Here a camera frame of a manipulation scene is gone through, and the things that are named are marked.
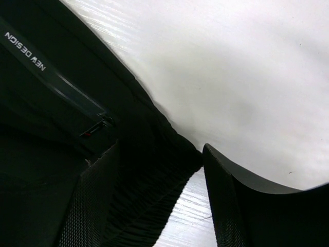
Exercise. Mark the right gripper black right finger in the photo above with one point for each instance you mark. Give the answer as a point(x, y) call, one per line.
point(249, 210)

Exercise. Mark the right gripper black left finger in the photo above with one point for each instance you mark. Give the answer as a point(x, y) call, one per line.
point(86, 216)

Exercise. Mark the black shorts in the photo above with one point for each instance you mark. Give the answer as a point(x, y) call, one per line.
point(66, 99)

